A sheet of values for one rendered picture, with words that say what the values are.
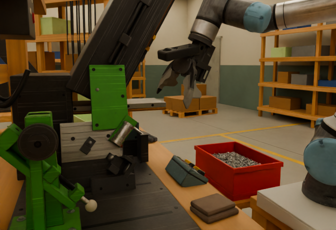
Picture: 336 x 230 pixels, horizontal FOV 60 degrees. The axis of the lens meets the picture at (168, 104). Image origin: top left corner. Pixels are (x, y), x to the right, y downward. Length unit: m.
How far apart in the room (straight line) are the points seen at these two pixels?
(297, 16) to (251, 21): 0.15
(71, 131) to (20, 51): 0.85
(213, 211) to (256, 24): 0.48
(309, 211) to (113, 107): 0.63
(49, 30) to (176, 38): 7.60
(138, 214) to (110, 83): 0.42
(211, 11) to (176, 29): 10.42
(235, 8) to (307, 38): 6.58
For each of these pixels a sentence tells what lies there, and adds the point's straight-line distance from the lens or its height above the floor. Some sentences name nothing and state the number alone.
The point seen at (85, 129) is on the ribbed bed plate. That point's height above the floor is 1.07.
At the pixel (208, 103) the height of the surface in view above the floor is 0.29.
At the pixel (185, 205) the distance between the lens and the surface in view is 0.83.
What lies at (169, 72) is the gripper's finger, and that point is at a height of 1.25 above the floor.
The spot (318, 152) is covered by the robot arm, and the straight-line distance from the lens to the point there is 0.76.
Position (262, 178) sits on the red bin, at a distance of 1.13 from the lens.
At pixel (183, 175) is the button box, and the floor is 0.93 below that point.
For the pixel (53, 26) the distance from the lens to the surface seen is 4.12.
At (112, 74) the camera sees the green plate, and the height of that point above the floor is 1.24.
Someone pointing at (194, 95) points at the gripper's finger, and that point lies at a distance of 0.80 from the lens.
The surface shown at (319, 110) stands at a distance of 6.52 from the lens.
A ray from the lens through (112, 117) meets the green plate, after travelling 0.95.
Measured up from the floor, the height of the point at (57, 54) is 1.57.
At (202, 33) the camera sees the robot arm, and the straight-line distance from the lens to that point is 0.83.
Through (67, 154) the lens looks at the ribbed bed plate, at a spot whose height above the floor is 1.00.
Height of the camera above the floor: 1.27
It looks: 8 degrees down
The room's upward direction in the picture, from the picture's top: straight up
